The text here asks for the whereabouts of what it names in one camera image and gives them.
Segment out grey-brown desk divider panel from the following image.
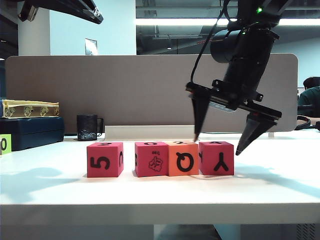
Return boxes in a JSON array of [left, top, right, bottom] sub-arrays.
[[4, 52, 299, 134]]

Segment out dark blue plastic case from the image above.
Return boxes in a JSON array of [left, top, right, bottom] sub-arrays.
[[0, 115, 65, 152]]

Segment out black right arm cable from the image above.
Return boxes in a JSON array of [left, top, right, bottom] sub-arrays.
[[189, 0, 232, 85]]

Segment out black headphones with orange lining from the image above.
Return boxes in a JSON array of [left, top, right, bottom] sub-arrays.
[[296, 115, 320, 133]]

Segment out poster on pillar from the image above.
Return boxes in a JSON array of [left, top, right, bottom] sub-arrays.
[[84, 37, 99, 56]]

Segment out yellow patterned box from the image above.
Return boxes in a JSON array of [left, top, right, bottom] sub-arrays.
[[0, 99, 61, 120]]

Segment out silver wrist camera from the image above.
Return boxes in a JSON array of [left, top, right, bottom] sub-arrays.
[[207, 99, 239, 114], [17, 3, 39, 23]]

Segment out orange foam cube with Q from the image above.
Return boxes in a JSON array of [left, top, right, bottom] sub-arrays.
[[166, 140, 200, 177]]

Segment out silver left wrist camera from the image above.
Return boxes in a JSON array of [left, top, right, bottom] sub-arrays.
[[17, 3, 39, 23]]

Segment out red foam cube with 5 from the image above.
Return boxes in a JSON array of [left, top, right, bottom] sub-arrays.
[[86, 141, 125, 179]]

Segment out green foam cube with M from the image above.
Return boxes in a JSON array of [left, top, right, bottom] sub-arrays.
[[0, 133, 13, 156]]

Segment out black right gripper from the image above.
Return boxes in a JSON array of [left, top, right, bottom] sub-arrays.
[[185, 62, 283, 157]]

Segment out person in dark green top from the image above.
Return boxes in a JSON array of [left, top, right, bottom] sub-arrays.
[[297, 76, 320, 118]]

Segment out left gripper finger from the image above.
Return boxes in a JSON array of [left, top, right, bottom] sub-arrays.
[[36, 0, 101, 25], [72, 0, 104, 24]]

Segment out red foam cube with tree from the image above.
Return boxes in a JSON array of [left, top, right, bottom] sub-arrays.
[[134, 141, 170, 178]]

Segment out red foam cube with Y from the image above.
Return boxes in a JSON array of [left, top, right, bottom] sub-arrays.
[[198, 141, 236, 177]]

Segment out black patterned mug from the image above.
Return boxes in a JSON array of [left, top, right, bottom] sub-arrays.
[[76, 114, 105, 142]]

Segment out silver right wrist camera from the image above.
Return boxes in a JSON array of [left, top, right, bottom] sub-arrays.
[[207, 99, 239, 114]]

